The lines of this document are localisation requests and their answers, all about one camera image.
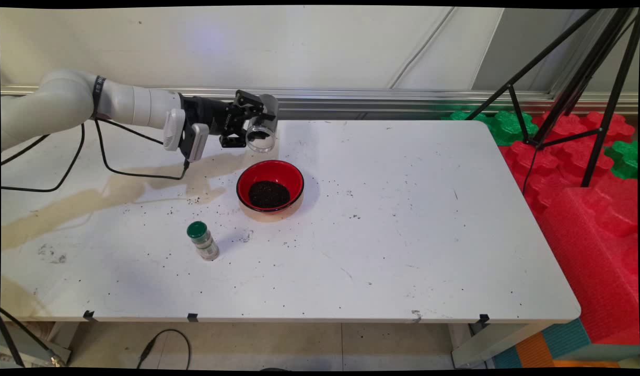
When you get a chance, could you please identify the white wall cable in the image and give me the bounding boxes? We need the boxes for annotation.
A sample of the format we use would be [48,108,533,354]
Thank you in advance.
[389,7,455,90]

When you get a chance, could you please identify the black tripod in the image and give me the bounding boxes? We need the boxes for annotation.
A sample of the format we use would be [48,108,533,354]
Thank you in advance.
[463,7,640,190]

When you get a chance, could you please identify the red bowl with black rim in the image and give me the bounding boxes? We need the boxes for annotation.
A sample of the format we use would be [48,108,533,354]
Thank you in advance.
[236,160,306,214]

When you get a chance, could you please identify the white table leg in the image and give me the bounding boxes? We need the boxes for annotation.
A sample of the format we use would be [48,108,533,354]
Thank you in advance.
[0,322,81,367]
[451,322,554,369]

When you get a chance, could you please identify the black arm strap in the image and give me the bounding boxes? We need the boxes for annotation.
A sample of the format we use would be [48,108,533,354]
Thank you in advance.
[92,75,107,119]

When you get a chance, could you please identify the white vented camera box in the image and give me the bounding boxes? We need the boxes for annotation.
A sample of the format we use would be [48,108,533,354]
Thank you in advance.
[162,108,187,152]

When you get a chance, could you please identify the black floor cable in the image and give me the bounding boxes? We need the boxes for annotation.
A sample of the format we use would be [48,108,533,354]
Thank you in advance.
[136,328,192,370]

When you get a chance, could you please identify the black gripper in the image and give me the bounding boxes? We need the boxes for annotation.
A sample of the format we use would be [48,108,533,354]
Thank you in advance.
[180,90,265,149]

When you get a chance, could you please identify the aluminium rail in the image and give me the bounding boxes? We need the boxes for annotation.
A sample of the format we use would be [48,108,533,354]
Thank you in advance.
[1,85,639,116]

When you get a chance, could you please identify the green foam block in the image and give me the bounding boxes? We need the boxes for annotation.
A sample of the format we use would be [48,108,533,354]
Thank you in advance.
[604,140,639,180]
[488,111,539,147]
[441,110,491,126]

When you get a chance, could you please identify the red foam floor tiles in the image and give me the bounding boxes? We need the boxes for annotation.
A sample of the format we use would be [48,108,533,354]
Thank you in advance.
[499,111,638,217]

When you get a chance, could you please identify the teal foam tile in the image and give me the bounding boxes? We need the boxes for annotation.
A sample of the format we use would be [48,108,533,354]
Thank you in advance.
[495,319,592,369]

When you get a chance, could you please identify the clear plastic jar with seeds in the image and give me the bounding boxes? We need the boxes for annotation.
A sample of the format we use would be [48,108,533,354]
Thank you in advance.
[245,93,280,154]

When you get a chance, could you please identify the green-lidded spice bottle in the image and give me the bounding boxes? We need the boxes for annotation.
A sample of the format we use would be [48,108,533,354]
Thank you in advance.
[187,220,221,261]

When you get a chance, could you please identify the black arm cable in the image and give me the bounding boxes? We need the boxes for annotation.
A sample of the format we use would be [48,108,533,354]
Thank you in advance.
[92,117,191,182]
[1,121,87,193]

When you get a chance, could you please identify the red and green foam mats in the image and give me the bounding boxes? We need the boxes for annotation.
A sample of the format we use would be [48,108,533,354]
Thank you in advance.
[537,187,640,345]

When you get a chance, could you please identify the black seed heap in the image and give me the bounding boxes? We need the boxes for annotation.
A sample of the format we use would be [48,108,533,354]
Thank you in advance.
[248,180,292,209]

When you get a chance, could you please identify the orange foam tile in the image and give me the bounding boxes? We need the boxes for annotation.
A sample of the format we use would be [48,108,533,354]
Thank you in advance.
[515,333,621,369]

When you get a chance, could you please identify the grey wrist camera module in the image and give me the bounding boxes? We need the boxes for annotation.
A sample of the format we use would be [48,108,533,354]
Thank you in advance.
[180,123,210,163]

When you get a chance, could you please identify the thin black tripod cable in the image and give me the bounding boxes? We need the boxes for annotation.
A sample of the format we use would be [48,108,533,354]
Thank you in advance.
[522,147,541,195]

